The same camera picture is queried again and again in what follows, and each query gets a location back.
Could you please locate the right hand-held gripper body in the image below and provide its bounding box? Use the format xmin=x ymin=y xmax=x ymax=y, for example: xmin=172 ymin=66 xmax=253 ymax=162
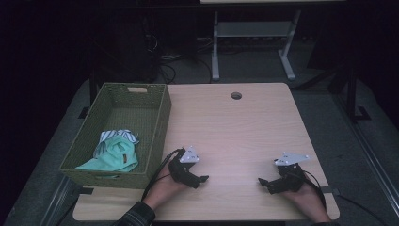
xmin=268 ymin=152 xmax=311 ymax=194

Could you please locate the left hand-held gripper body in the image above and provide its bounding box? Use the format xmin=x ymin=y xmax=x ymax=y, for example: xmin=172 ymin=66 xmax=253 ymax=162
xmin=168 ymin=145 xmax=202 ymax=189

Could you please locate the mint green striped garment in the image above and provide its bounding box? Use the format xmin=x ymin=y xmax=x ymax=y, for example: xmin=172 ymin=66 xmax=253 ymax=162
xmin=74 ymin=128 xmax=141 ymax=173

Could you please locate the green woven basket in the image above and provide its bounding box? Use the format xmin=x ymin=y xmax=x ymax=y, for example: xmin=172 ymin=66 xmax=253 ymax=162
xmin=59 ymin=82 xmax=172 ymax=190

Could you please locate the person's left hand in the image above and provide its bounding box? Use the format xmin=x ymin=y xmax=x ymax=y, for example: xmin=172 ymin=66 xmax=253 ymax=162
xmin=142 ymin=170 xmax=191 ymax=210

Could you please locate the person's right hand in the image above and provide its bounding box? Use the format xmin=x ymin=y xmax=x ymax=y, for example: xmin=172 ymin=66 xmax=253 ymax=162
xmin=279 ymin=179 xmax=332 ymax=224

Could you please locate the grey tape strip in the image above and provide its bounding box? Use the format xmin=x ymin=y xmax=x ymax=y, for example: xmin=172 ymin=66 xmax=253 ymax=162
xmin=319 ymin=186 xmax=342 ymax=196

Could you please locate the black metal stand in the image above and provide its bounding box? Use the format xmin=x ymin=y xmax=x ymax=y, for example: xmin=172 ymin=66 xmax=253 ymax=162
xmin=343 ymin=60 xmax=372 ymax=124

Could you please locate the white metal rack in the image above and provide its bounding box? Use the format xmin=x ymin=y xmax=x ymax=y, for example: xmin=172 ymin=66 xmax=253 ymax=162
xmin=199 ymin=0 xmax=346 ymax=82

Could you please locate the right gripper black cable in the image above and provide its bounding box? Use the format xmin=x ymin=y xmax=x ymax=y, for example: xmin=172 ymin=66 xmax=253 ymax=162
xmin=295 ymin=169 xmax=328 ymax=213

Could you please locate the black floor cable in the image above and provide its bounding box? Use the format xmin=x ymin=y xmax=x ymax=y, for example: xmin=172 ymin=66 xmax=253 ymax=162
xmin=337 ymin=194 xmax=382 ymax=226

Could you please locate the aluminium floor rail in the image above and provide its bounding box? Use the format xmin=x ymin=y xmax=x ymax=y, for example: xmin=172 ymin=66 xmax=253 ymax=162
xmin=332 ymin=93 xmax=399 ymax=218
xmin=39 ymin=175 xmax=81 ymax=226

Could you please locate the bundle of black floor cables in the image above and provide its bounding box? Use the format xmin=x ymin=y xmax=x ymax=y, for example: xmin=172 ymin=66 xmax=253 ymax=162
xmin=156 ymin=54 xmax=213 ymax=85

